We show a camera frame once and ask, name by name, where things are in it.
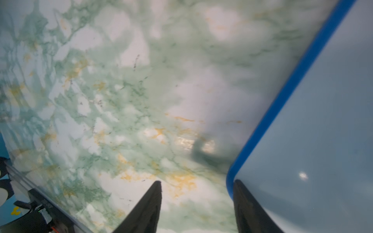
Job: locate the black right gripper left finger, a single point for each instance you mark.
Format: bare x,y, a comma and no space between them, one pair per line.
145,215

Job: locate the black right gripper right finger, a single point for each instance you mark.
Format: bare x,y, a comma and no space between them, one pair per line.
250,216

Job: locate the blue-framed whiteboard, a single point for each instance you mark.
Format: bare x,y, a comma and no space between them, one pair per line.
309,162

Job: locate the aluminium front rail frame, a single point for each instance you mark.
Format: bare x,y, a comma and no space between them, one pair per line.
35,212

